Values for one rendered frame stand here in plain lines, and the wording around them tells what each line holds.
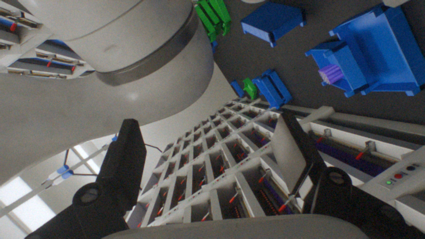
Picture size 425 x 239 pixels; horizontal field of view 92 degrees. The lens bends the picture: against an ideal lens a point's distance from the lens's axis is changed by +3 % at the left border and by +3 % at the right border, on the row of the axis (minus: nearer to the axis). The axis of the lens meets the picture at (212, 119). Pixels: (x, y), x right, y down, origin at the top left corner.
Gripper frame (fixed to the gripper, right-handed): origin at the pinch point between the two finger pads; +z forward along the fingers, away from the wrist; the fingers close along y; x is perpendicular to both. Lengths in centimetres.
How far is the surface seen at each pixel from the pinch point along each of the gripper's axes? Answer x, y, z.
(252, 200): -82, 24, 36
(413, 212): -43, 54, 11
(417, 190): -43, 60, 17
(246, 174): -101, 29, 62
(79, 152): -265, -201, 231
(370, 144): -51, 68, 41
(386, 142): -47, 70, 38
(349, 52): -21, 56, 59
